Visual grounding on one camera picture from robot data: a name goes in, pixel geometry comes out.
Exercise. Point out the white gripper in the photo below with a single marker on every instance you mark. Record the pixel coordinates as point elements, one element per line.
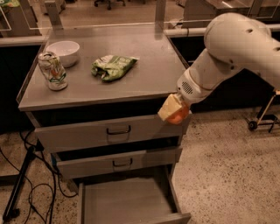
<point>189,89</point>

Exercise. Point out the orange fruit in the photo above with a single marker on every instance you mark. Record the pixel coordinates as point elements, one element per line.
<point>176,118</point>

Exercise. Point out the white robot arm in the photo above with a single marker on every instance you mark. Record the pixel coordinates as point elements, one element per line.
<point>232,42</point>

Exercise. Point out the grey metal drawer cabinet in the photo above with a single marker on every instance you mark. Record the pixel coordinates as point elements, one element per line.
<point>140,92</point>

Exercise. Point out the bottom drawer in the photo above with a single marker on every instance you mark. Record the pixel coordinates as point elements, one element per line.
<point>144,196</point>

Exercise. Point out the drawer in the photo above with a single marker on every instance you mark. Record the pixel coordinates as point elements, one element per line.
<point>91,166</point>
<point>86,135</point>
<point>144,196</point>

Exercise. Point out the middle drawer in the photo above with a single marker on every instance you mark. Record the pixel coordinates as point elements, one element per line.
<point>91,166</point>

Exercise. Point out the top drawer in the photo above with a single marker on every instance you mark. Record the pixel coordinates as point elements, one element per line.
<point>86,135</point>

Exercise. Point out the green chip bag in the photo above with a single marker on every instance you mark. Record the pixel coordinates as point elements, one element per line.
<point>111,67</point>

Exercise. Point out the wheeled cart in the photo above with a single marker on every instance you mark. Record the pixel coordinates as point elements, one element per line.
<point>263,118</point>

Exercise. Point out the white ceramic bowl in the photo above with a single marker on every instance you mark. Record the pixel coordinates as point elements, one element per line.
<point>68,52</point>

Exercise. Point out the black office chair base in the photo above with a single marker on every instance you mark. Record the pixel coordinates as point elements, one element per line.
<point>109,3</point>

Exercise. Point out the crushed soda can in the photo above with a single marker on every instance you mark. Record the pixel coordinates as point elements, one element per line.
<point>53,71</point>

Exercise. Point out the black floor stand bar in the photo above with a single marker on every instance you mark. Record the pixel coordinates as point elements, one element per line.
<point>10,209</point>

